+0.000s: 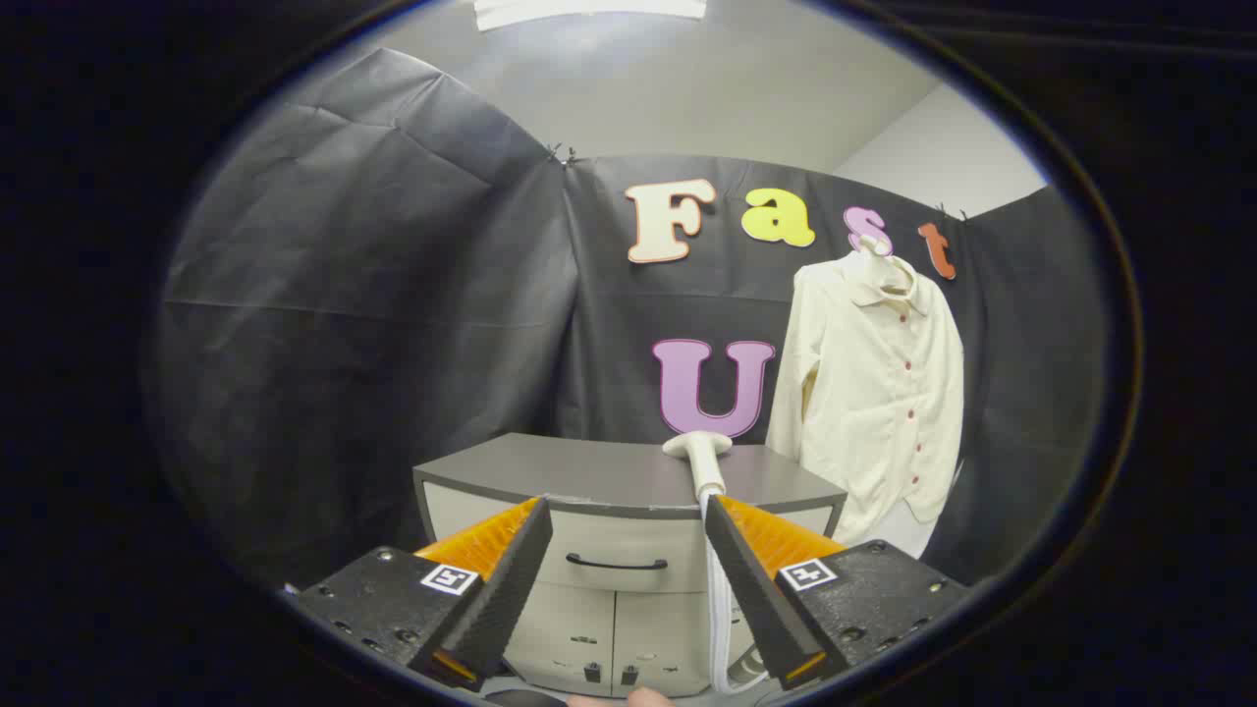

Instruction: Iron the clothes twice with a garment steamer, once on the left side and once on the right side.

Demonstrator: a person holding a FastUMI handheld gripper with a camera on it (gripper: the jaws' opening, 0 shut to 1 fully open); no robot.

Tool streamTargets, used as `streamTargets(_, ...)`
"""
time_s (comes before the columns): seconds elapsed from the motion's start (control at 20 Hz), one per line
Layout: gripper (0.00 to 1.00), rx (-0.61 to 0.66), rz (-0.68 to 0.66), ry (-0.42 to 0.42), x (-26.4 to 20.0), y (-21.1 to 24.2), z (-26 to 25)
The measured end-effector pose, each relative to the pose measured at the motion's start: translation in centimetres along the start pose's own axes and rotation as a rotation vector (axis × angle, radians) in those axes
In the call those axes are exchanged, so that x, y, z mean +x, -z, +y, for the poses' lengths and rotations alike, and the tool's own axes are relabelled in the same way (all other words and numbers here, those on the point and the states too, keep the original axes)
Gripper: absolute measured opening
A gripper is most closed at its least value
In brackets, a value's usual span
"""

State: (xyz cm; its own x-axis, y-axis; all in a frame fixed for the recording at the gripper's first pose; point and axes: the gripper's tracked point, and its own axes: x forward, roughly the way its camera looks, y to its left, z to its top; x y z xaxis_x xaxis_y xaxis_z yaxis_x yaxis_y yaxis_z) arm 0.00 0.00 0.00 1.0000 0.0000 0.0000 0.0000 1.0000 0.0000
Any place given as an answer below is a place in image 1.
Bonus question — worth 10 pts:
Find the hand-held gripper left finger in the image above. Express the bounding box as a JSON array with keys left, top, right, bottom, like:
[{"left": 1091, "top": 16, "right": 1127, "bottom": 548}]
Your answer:
[{"left": 295, "top": 496, "right": 554, "bottom": 693}]

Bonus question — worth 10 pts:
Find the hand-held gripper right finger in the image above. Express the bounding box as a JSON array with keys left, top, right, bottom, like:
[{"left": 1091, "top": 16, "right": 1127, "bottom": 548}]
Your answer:
[{"left": 704, "top": 494, "right": 973, "bottom": 690}]

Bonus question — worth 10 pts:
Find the cream white garment steamer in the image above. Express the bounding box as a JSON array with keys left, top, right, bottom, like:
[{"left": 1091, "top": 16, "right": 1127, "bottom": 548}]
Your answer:
[{"left": 662, "top": 430, "right": 734, "bottom": 504}]

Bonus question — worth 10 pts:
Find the cream button-up shirt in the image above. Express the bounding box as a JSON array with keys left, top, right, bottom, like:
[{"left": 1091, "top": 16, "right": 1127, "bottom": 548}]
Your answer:
[{"left": 764, "top": 250, "right": 965, "bottom": 548}]

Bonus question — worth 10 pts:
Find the white clothes hanger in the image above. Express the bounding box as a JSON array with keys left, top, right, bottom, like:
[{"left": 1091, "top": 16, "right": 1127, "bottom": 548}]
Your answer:
[{"left": 849, "top": 234, "right": 919, "bottom": 296}]

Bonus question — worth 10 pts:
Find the grey cabinet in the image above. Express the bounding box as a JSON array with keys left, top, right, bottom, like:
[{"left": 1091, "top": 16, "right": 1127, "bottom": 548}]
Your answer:
[{"left": 412, "top": 432, "right": 848, "bottom": 700}]

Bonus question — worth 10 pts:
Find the white hanging cloth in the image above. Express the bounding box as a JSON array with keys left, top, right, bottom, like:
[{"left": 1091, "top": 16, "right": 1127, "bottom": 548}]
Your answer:
[{"left": 864, "top": 491, "right": 958, "bottom": 561}]

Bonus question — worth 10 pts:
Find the black backdrop cloth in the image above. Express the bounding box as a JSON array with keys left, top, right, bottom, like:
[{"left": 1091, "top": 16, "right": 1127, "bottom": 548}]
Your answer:
[{"left": 147, "top": 47, "right": 1106, "bottom": 590}]

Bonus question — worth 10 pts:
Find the ceiling light panel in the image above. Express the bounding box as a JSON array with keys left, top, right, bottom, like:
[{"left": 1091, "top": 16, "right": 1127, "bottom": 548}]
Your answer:
[{"left": 473, "top": 0, "right": 708, "bottom": 32}]

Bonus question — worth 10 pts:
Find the black cabinet drawer handle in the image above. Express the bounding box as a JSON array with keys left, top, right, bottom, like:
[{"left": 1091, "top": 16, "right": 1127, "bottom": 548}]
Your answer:
[{"left": 566, "top": 553, "right": 669, "bottom": 571}]

